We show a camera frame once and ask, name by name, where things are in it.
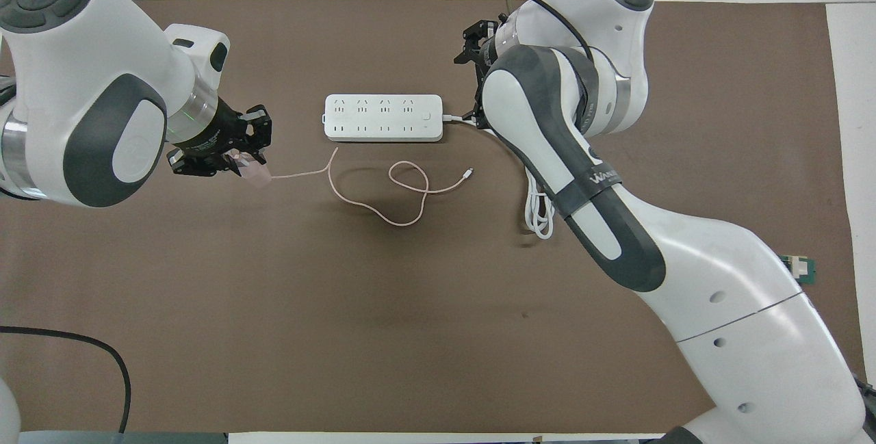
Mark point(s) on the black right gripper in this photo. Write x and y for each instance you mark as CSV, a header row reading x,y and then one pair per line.
x,y
493,47

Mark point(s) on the green knife switch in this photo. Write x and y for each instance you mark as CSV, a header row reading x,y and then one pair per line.
x,y
804,269

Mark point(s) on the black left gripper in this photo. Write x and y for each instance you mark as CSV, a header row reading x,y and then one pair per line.
x,y
212,129

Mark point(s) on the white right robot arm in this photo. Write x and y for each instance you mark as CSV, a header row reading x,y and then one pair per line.
x,y
718,280

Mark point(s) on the brown table mat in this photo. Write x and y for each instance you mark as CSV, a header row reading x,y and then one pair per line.
x,y
342,328

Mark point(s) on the pink charger adapter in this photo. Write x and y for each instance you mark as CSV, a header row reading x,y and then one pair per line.
x,y
254,172

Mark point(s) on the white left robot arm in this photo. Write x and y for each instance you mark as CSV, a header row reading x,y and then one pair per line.
x,y
82,74

